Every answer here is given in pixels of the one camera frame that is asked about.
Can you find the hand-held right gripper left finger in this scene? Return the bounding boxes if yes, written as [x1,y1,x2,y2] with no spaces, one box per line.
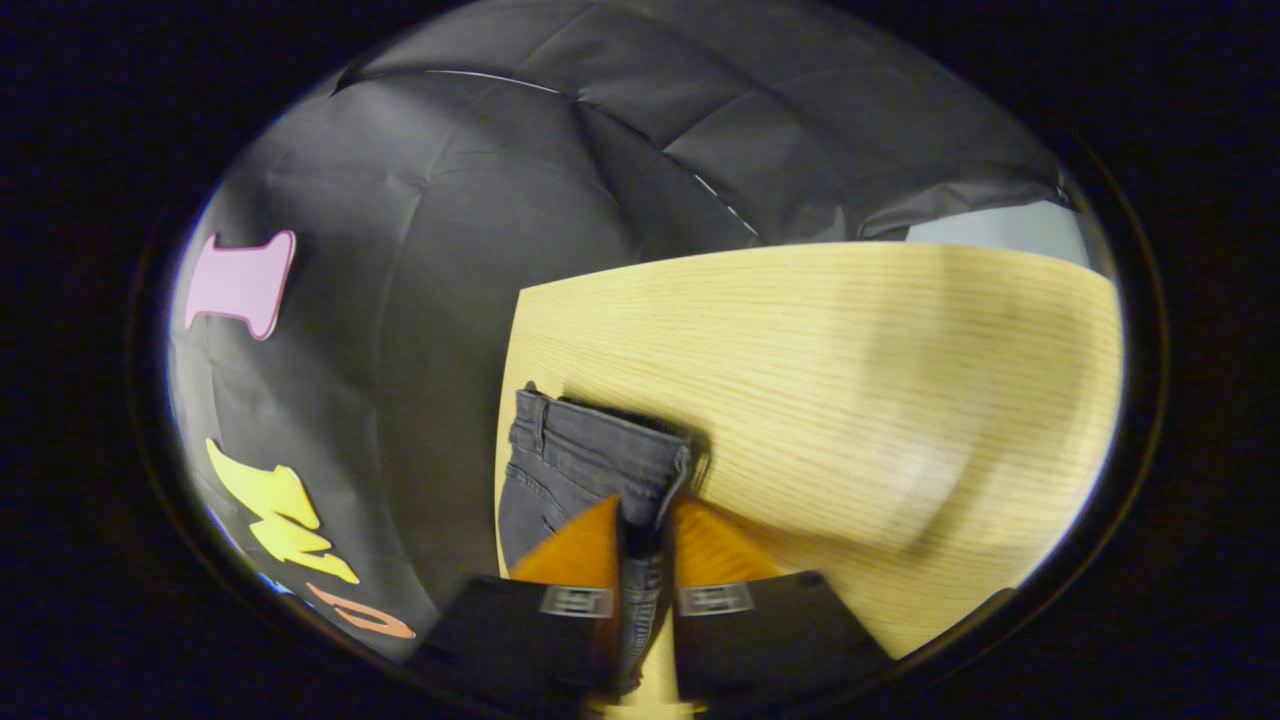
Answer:
[408,494,626,703]

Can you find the black backdrop cloth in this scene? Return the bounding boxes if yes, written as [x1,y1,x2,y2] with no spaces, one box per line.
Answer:
[165,0,1076,663]

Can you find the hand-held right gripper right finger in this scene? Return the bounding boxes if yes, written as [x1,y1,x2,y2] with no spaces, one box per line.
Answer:
[666,496,894,707]

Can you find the dark grey jeans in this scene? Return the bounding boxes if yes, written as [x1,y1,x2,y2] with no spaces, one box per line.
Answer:
[496,381,695,696]

